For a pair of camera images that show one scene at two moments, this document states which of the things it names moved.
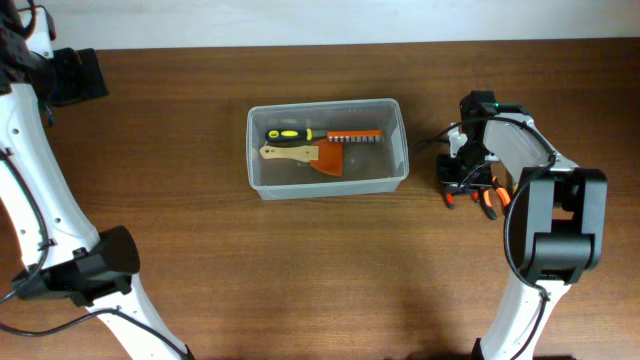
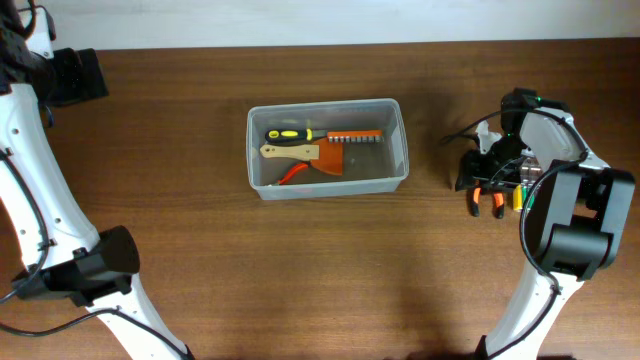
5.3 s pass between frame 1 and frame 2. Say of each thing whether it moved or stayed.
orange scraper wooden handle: stayed
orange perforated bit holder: stayed
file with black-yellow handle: stayed
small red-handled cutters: moved
